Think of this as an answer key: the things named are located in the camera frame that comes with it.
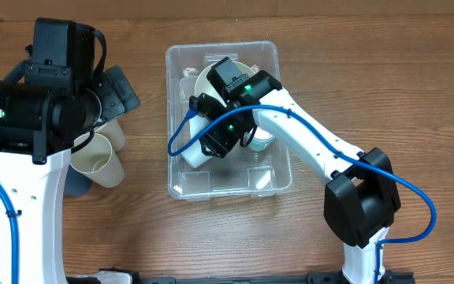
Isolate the small grey cup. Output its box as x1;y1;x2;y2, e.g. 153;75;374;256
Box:
181;115;211;168

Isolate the tall beige cup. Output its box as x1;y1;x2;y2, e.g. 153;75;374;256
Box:
95;119;126;152
71;133;125;188

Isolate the small light blue cup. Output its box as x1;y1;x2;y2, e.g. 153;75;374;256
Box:
248;139;273;151

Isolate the tall dark blue cup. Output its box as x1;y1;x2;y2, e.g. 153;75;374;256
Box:
64;165;92;196

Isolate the small pink cup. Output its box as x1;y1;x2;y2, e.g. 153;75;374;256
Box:
253;127;274;143

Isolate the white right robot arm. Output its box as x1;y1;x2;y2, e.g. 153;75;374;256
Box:
182;68;400;283

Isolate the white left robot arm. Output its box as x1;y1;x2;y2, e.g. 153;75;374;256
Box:
0;61;140;283

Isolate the clear plastic storage bin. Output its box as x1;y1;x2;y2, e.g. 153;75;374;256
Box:
166;41;292;201

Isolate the beige bowl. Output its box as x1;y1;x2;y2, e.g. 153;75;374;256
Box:
195;61;260;107

